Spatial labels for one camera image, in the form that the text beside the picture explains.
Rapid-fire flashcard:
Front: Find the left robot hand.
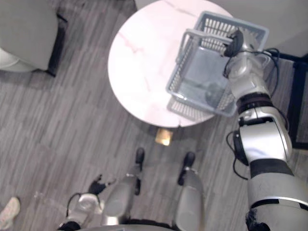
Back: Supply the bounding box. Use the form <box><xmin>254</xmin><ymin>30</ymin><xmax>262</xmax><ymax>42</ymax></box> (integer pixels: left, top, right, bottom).
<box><xmin>88</xmin><ymin>174</ymin><xmax>116</xmax><ymax>195</ymax></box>

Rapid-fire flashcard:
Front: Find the gold table base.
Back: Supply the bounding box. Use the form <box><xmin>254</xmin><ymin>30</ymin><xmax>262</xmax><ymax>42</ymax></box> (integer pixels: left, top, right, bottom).
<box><xmin>155</xmin><ymin>128</ymin><xmax>174</xmax><ymax>147</ymax></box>

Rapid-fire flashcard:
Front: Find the round white marble table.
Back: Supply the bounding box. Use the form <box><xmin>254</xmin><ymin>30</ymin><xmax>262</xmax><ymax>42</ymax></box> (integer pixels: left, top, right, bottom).
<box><xmin>107</xmin><ymin>0</ymin><xmax>241</xmax><ymax>128</ymax></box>

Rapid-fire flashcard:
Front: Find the black metal rack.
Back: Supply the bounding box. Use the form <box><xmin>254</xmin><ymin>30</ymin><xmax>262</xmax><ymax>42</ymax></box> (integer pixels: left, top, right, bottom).
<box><xmin>264</xmin><ymin>48</ymin><xmax>308</xmax><ymax>150</ymax></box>

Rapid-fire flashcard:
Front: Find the black elbow cable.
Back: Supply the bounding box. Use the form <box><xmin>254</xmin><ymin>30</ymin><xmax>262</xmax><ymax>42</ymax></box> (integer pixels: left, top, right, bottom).
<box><xmin>226</xmin><ymin>131</ymin><xmax>249</xmax><ymax>180</ymax></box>

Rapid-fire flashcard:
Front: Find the white round bin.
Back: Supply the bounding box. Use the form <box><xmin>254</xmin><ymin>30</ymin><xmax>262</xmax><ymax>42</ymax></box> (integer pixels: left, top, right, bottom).
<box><xmin>0</xmin><ymin>47</ymin><xmax>32</xmax><ymax>73</ymax></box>

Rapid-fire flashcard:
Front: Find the person's shoe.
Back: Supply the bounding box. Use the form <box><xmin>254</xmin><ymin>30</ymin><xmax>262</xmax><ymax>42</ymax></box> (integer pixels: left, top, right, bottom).
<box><xmin>0</xmin><ymin>196</ymin><xmax>21</xmax><ymax>231</ymax></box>

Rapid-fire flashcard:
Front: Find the right dark robot foot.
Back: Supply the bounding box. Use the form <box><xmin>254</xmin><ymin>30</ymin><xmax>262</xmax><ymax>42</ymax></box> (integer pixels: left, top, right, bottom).
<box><xmin>182</xmin><ymin>151</ymin><xmax>196</xmax><ymax>169</ymax></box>

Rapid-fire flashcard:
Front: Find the left silver robot leg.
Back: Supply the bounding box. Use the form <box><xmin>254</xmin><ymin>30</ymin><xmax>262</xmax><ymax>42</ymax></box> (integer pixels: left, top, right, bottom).
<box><xmin>103</xmin><ymin>172</ymin><xmax>143</xmax><ymax>225</ymax></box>

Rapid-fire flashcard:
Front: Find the dark robot foot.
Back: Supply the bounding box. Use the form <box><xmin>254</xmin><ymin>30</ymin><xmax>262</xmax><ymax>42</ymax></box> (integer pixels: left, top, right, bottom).
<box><xmin>182</xmin><ymin>151</ymin><xmax>196</xmax><ymax>169</ymax></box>
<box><xmin>135</xmin><ymin>147</ymin><xmax>146</xmax><ymax>165</ymax></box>

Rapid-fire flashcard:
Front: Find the silver robot leg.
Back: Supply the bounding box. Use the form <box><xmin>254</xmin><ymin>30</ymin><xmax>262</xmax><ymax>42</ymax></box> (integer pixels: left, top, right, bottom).
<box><xmin>103</xmin><ymin>172</ymin><xmax>143</xmax><ymax>225</ymax></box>
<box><xmin>174</xmin><ymin>167</ymin><xmax>205</xmax><ymax>230</ymax></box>

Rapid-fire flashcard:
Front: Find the left dark robot foot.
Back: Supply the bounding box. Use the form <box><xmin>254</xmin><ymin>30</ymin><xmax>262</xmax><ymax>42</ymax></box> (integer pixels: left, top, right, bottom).
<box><xmin>135</xmin><ymin>147</ymin><xmax>146</xmax><ymax>165</ymax></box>

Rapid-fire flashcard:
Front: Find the grey-blue plastic basket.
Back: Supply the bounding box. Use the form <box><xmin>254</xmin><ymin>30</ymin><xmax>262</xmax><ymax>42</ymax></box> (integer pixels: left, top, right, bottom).
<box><xmin>166</xmin><ymin>11</ymin><xmax>270</xmax><ymax>118</ymax></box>

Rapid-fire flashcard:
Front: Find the right silver robot leg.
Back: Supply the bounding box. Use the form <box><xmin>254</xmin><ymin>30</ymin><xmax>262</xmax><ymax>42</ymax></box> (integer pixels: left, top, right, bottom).
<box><xmin>174</xmin><ymin>167</ymin><xmax>205</xmax><ymax>230</ymax></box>

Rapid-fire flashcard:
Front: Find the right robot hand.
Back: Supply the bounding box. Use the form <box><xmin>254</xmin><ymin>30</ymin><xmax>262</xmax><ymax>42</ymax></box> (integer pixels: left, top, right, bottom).
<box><xmin>219</xmin><ymin>27</ymin><xmax>258</xmax><ymax>58</ymax></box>

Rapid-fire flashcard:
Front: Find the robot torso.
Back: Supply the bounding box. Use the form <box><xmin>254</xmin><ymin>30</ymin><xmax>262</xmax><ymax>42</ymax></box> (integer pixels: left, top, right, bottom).
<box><xmin>78</xmin><ymin>218</ymin><xmax>185</xmax><ymax>231</ymax></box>

